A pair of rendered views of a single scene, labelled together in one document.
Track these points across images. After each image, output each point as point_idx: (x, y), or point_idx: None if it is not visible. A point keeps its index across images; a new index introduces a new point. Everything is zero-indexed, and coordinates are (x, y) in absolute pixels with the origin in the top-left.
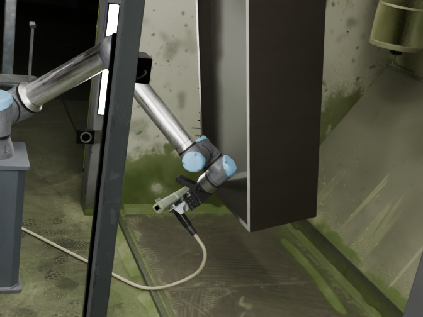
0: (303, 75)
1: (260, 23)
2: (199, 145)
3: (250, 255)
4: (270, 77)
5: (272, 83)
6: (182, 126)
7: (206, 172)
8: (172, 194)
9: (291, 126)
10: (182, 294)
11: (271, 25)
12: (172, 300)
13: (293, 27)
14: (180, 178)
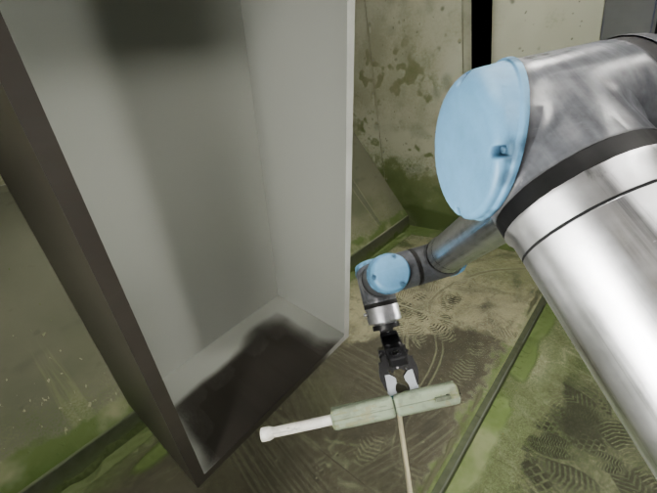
0: (277, 111)
1: (334, 0)
2: (417, 250)
3: (217, 476)
4: (320, 114)
5: (318, 125)
6: (446, 228)
7: (387, 301)
8: (398, 397)
9: (296, 192)
10: (387, 484)
11: (317, 9)
12: (414, 485)
13: (284, 21)
14: (402, 350)
